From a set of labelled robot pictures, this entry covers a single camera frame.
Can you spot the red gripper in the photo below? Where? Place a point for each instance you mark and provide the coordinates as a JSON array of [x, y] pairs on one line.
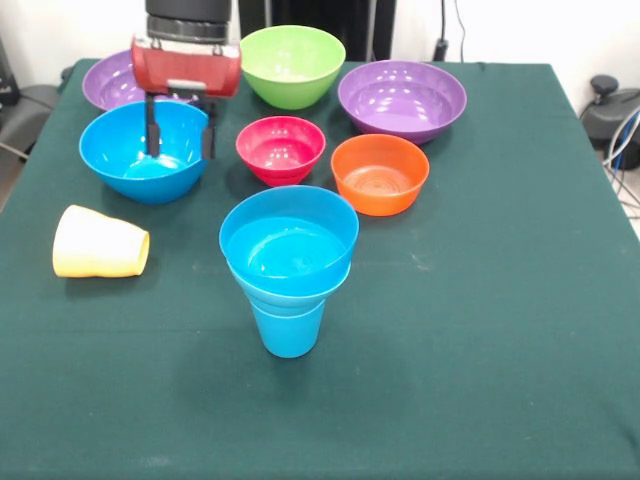
[[185, 67]]

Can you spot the large blue plastic bowl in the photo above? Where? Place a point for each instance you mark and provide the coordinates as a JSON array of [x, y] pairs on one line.
[[115, 150]]

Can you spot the pink plastic bowl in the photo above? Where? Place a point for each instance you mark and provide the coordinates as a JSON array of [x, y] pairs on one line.
[[280, 150]]

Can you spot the yellow plastic cup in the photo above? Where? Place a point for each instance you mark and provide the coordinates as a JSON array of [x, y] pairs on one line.
[[95, 245]]

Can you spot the small blue plastic bowl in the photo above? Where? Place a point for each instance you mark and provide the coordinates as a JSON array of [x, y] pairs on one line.
[[290, 240]]

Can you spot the cyan plastic bowl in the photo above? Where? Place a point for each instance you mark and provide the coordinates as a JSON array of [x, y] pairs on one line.
[[285, 299]]

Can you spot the orange plastic bowl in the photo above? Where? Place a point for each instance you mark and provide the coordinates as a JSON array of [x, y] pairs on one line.
[[380, 165]]

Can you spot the purple plastic bowl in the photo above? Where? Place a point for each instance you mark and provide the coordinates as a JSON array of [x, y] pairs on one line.
[[402, 100], [107, 82]]

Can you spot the blue plastic cup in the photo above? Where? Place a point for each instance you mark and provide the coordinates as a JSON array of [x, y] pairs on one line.
[[290, 335]]

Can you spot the green plastic bowl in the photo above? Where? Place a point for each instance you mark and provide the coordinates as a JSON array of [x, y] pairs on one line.
[[295, 65]]

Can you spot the dark green table cloth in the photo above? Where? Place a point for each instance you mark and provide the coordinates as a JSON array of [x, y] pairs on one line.
[[300, 415]]

